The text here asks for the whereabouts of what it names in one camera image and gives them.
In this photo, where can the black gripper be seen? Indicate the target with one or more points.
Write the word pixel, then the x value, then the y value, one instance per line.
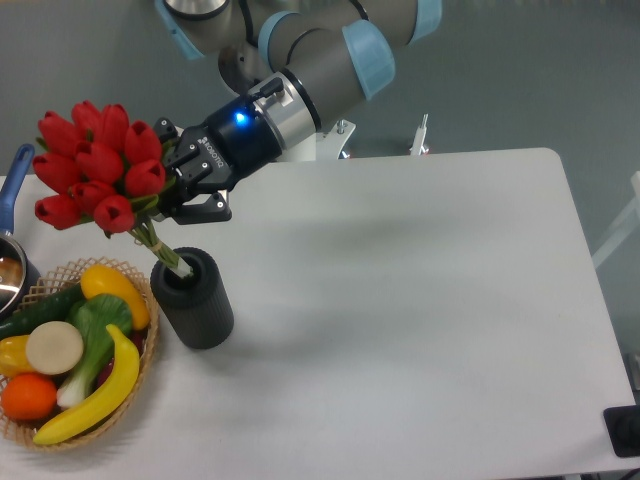
pixel 212 157

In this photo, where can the red tulip bouquet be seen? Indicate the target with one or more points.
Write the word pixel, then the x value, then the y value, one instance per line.
pixel 106 169

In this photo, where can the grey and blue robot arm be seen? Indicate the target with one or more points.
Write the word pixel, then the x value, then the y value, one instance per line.
pixel 319 65

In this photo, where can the dark grey ribbed vase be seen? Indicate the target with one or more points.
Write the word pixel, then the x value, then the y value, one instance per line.
pixel 197 307

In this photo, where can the yellow lemon squash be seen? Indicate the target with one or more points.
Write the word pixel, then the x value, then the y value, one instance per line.
pixel 100 279

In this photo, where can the woven wicker basket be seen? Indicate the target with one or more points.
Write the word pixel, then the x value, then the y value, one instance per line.
pixel 61 278

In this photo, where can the green bok choy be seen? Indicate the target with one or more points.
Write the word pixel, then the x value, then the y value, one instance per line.
pixel 90 318

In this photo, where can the red fruit in basket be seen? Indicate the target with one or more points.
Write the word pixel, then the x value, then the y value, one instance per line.
pixel 138 339

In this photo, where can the dark green cucumber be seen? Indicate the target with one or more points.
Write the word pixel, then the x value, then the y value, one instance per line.
pixel 54 307

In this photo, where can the yellow banana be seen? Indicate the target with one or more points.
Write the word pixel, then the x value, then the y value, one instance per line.
pixel 102 402

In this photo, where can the beige round disc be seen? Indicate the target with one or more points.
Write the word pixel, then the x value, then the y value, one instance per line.
pixel 54 348

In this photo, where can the yellow bell pepper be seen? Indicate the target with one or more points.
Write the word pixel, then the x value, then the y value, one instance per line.
pixel 13 358

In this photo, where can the orange fruit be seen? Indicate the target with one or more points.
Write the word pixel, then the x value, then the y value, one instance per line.
pixel 29 397

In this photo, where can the black device at edge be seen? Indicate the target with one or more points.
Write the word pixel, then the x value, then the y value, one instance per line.
pixel 622 424

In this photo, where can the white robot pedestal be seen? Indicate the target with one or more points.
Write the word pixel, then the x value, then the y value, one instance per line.
pixel 241 68

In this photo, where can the blue handled saucepan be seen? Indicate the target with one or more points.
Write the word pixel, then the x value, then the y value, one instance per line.
pixel 18 274

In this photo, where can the white frame at right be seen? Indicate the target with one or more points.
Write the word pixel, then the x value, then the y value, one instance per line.
pixel 624 224

